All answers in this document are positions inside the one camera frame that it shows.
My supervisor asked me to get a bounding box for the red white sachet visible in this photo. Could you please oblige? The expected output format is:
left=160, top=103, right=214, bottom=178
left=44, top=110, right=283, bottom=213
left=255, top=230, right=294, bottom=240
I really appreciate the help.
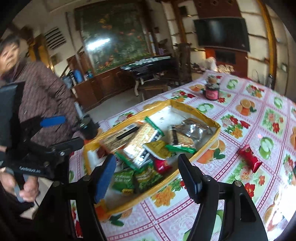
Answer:
left=154, top=159, right=172, bottom=175

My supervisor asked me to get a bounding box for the orange cracker pack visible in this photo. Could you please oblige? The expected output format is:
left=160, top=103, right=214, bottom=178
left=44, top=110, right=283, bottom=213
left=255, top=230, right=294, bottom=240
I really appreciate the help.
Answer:
left=99, top=123, right=142, bottom=154

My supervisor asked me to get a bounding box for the green end cracker pack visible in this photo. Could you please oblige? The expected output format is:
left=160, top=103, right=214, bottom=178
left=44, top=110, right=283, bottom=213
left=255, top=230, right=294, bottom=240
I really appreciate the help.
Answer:
left=115, top=116, right=165, bottom=170

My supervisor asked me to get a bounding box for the black stripe cracker pack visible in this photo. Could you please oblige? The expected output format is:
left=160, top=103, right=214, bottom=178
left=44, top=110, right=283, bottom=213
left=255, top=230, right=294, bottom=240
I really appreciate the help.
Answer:
left=165, top=125, right=197, bottom=154

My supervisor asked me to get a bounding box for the gold woven snack packet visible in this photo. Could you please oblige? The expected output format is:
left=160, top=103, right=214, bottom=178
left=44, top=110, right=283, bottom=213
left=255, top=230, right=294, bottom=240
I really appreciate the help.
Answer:
left=143, top=140, right=176, bottom=160

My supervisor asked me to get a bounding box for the silver foil snack bag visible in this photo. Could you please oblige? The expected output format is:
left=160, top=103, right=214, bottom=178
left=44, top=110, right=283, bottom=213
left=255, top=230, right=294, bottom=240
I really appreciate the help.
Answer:
left=175, top=118, right=213, bottom=142

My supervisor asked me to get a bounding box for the yellow rimmed white tray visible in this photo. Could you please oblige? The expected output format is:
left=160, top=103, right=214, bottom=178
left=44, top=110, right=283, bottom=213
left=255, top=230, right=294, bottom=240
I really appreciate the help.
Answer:
left=83, top=100, right=221, bottom=215

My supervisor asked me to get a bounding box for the red face snack packet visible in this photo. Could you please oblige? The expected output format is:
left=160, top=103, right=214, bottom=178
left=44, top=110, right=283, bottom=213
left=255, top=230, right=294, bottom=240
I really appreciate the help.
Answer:
left=239, top=144, right=262, bottom=173

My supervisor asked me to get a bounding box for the green garlic pea packet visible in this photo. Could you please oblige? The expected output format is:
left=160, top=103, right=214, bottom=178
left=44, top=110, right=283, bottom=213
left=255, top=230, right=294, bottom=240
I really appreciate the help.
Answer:
left=112, top=169, right=135, bottom=194

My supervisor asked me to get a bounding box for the person left hand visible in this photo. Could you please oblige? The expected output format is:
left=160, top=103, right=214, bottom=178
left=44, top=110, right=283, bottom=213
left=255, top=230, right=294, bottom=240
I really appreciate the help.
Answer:
left=1, top=168, right=39, bottom=202

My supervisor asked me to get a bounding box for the person in patterned jacket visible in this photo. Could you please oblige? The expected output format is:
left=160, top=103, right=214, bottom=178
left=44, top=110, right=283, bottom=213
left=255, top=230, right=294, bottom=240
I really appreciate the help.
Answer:
left=1, top=34, right=78, bottom=146

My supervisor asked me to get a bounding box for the pink label jar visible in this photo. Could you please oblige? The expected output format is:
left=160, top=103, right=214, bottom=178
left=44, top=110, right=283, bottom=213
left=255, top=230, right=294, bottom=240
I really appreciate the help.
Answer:
left=203, top=75, right=220, bottom=101

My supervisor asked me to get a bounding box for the wooden chair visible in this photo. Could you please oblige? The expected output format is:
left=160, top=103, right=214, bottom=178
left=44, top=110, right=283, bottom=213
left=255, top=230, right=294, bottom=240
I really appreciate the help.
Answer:
left=176, top=43, right=192, bottom=85

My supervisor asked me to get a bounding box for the large landscape painting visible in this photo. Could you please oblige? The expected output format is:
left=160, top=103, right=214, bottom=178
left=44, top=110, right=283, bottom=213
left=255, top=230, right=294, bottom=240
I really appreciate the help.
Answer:
left=74, top=1, right=150, bottom=74

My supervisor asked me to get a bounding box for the white plastic bag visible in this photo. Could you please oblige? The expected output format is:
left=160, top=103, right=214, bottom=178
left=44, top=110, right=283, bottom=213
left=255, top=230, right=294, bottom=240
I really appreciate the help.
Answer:
left=204, top=57, right=217, bottom=71

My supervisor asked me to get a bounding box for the black television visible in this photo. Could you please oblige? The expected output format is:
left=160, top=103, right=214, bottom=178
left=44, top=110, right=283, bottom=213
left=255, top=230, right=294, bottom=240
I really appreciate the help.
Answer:
left=194, top=17, right=250, bottom=52

